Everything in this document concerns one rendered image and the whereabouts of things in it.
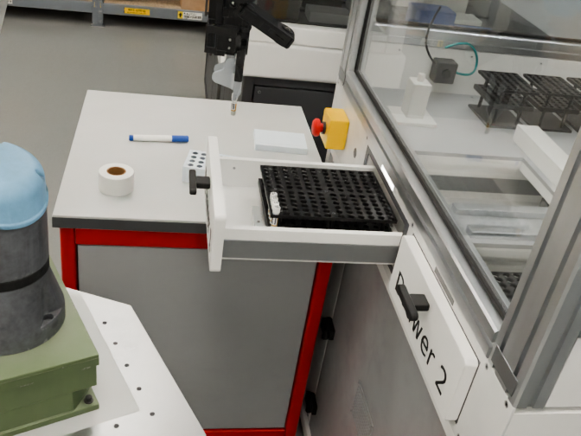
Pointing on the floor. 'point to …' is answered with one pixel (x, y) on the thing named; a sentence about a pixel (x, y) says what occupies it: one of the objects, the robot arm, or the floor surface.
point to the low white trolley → (191, 258)
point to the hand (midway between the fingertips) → (238, 92)
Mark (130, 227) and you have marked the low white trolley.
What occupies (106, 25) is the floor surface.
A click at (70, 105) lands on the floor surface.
